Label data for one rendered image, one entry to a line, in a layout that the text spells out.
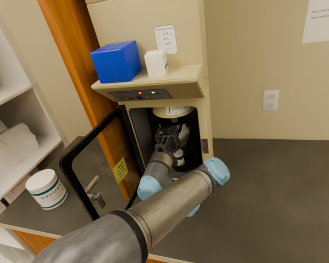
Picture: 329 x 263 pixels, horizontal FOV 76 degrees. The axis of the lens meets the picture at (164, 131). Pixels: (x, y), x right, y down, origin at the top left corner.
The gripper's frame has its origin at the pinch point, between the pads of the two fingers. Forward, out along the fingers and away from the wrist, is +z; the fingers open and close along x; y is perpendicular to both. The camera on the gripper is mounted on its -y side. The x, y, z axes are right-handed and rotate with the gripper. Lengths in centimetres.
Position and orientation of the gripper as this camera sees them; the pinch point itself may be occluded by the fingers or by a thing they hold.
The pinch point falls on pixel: (176, 128)
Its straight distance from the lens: 87.3
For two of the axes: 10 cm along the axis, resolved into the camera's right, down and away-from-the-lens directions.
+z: 2.6, -6.0, 7.5
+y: -1.9, -8.0, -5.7
